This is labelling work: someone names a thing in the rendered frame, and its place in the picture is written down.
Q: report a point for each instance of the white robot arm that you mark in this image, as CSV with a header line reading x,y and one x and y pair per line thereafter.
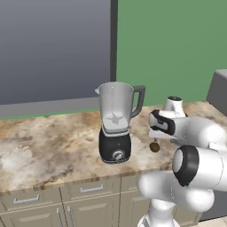
x,y
198,165

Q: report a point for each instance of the narrow beige drawer front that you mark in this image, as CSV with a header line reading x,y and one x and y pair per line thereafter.
x,y
128,183

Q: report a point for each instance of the dark grey appliance front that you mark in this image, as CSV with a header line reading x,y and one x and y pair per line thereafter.
x,y
215,211

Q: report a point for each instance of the grey window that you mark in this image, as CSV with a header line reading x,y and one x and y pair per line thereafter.
x,y
56,50

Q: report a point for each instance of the brown kiwi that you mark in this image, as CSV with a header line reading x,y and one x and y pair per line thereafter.
x,y
154,147

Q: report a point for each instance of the wide beige drawer front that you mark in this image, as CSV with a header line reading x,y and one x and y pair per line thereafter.
x,y
91,195
44,204

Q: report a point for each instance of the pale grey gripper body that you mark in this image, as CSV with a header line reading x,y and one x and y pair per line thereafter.
x,y
159,134

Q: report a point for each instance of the beige cupboard door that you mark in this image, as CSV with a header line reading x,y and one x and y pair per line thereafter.
x,y
187,218
29,218
131,209
94,212

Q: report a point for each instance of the black blender base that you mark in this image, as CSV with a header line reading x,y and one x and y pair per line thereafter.
x,y
114,146

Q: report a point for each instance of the silver blender knob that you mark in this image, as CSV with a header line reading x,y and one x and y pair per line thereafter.
x,y
118,155

